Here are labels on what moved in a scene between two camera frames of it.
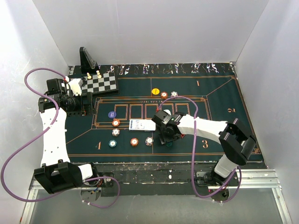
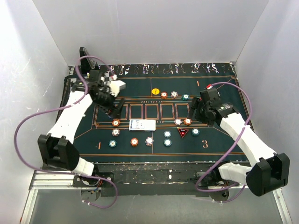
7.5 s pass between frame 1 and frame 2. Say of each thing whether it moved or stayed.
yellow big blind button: stayed
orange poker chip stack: stayed
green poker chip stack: stayed
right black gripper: moved
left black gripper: moved
